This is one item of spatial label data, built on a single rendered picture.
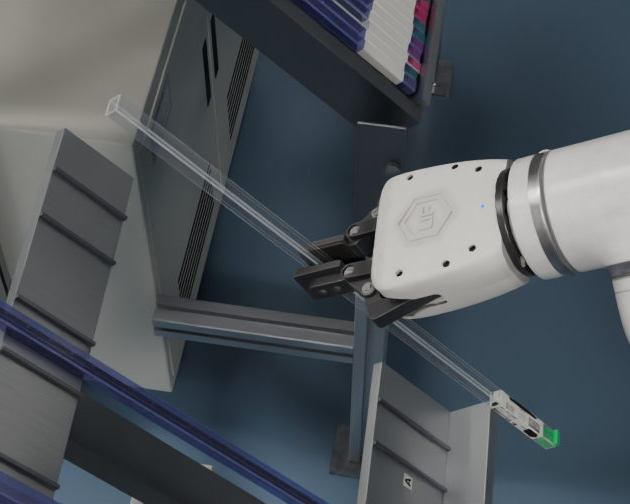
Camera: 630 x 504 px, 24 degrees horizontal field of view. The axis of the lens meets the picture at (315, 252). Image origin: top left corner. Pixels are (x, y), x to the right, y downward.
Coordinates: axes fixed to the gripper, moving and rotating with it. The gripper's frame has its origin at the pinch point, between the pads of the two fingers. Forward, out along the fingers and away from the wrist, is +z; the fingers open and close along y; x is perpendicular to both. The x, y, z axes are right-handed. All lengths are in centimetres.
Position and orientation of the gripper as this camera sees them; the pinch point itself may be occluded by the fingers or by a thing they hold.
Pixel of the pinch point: (329, 267)
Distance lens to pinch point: 105.8
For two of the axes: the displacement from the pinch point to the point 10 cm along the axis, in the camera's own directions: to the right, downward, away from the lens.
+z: -8.5, 2.1, 4.8
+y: -1.2, 8.1, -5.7
